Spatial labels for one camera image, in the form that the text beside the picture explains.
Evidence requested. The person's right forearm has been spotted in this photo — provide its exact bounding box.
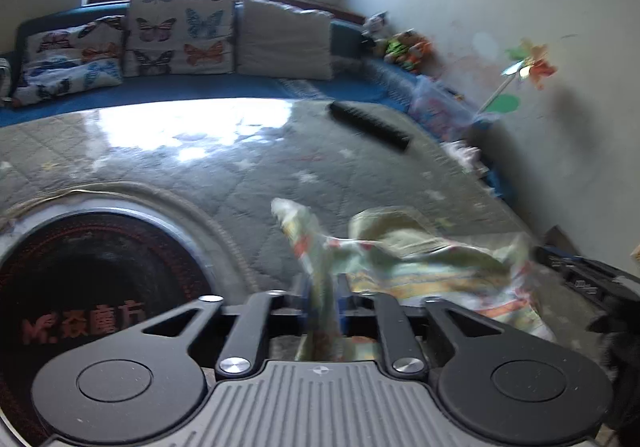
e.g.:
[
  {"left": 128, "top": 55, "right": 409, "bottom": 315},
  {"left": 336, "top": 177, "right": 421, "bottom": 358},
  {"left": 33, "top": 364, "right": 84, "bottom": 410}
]
[{"left": 586, "top": 299, "right": 640, "bottom": 447}]

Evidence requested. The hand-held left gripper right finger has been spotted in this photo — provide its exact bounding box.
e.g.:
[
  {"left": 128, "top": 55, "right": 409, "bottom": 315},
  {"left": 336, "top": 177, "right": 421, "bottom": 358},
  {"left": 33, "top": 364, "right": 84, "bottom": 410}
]
[{"left": 334, "top": 274, "right": 507, "bottom": 375}]

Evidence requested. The white pink cloth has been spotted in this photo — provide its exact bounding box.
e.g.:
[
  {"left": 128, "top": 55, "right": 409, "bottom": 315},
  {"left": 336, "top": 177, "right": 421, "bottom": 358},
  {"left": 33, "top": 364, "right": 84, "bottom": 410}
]
[{"left": 441, "top": 139, "right": 490, "bottom": 179}]

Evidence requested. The large butterfly print pillow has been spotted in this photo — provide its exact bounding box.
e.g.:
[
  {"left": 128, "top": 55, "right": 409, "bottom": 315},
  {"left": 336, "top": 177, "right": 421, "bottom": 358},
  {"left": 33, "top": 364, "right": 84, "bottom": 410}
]
[{"left": 124, "top": 0, "right": 240, "bottom": 77}]

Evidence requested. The beige pillow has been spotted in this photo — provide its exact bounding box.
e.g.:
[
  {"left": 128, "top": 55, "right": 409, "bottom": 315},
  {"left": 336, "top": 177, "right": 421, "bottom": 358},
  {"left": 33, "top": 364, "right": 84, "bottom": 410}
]
[{"left": 234, "top": 0, "right": 336, "bottom": 81}]

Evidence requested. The grey white stuffed toy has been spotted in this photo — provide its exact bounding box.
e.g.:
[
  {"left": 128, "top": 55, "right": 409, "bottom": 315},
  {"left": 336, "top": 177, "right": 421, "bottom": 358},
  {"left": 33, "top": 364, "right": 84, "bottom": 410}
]
[{"left": 361, "top": 11, "right": 390, "bottom": 42}]

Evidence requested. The clear plastic toy bag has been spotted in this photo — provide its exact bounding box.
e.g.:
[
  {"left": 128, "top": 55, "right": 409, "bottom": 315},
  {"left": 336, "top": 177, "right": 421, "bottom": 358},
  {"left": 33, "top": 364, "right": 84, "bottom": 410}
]
[{"left": 408, "top": 76, "right": 497, "bottom": 141}]

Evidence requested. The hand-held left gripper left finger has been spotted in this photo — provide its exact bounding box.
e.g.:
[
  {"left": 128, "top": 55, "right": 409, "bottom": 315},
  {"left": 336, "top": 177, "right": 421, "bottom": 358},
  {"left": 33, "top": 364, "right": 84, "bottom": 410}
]
[{"left": 141, "top": 277, "right": 314, "bottom": 378}]

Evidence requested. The green orange stuffed toy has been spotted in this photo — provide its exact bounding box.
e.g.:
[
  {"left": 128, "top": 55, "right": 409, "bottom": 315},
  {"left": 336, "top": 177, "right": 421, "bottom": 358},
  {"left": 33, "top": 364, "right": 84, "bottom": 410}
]
[{"left": 384, "top": 28, "right": 434, "bottom": 74}]

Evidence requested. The round dark heater panel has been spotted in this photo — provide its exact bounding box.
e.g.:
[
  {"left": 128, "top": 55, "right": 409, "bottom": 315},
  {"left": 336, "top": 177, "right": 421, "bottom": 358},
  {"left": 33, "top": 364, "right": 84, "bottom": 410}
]
[{"left": 0, "top": 210, "right": 217, "bottom": 447}]

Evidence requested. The floral children's garment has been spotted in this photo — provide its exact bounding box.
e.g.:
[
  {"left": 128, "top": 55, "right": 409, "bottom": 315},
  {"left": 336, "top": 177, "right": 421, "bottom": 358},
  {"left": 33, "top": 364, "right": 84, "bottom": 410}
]
[{"left": 271, "top": 198, "right": 558, "bottom": 363}]

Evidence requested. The black ribbed bar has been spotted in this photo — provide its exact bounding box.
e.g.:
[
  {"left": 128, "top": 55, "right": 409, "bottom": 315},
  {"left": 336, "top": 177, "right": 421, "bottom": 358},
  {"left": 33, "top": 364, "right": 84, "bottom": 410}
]
[{"left": 327, "top": 99, "right": 412, "bottom": 154}]

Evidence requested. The colourful pinwheel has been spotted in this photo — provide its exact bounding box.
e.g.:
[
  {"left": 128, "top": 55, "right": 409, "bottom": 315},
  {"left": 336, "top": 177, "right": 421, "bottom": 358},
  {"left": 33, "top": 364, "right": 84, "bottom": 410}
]
[{"left": 477, "top": 38, "right": 559, "bottom": 117}]

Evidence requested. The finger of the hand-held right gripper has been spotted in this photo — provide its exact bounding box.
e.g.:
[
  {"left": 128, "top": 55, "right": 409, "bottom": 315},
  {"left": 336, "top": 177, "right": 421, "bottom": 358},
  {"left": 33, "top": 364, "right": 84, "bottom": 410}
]
[{"left": 534, "top": 244, "right": 617, "bottom": 300}]

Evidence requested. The grey quilted table cover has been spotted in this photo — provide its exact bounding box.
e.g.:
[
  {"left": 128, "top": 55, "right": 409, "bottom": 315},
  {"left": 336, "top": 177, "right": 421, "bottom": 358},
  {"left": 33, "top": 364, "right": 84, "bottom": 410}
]
[{"left": 0, "top": 97, "right": 551, "bottom": 328}]

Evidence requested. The blue sofa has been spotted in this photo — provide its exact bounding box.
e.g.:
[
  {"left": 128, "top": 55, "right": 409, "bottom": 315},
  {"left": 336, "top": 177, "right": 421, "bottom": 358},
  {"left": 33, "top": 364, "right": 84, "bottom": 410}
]
[{"left": 0, "top": 1, "right": 513, "bottom": 200}]

